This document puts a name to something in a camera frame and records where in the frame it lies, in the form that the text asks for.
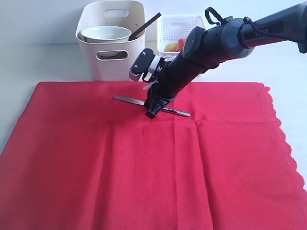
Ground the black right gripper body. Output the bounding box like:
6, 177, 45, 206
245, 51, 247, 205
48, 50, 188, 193
145, 52, 199, 108

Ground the stainless steel table knife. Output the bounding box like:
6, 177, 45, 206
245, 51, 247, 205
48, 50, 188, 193
113, 96, 190, 117

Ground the yellow lemon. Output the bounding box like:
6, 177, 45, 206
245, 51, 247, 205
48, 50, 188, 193
164, 42, 178, 52

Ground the dark wooden chopstick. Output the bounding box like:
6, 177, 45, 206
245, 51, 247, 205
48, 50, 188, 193
129, 12, 162, 41

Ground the pale green ceramic bowl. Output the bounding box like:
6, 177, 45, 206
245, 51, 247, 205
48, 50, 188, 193
80, 25, 132, 59

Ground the red sausage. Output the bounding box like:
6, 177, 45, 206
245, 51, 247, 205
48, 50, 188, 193
177, 37, 187, 52

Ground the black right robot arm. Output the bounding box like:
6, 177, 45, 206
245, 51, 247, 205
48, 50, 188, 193
144, 2, 307, 119

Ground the white perforated plastic basket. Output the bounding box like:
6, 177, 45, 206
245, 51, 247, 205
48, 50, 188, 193
157, 15, 204, 57

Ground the cream plastic tub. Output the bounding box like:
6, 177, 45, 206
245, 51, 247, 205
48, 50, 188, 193
75, 0, 146, 81

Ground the red tablecloth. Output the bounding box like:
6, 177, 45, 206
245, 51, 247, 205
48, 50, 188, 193
0, 82, 307, 230

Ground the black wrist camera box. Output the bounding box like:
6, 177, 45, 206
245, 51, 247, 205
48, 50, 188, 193
129, 48, 163, 81

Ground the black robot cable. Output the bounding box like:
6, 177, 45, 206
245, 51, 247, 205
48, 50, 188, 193
142, 6, 307, 83

